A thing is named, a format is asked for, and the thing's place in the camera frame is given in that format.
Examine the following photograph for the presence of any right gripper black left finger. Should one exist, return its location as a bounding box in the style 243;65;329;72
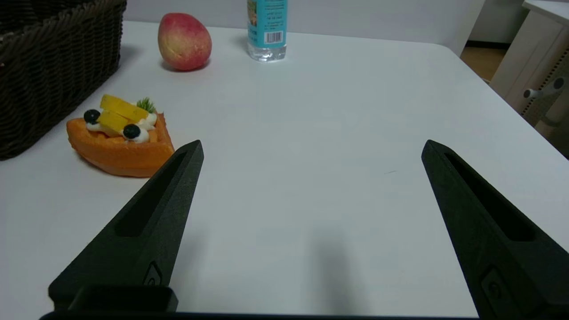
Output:
48;140;205;312

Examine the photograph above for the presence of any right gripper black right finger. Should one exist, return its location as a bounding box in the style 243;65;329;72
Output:
421;140;569;320

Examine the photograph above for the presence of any dark brown wicker basket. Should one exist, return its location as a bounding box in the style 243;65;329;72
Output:
0;0;128;161

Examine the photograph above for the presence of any orange waffle cake with fruit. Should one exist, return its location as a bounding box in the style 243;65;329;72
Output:
67;94;175;178

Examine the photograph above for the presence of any white perforated appliance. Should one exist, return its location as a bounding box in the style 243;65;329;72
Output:
521;49;569;156

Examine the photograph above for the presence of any red yellow peach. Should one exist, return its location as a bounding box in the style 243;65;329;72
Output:
158;12;212;72

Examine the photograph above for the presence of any clear water bottle blue label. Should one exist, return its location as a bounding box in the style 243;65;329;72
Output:
247;0;288;62

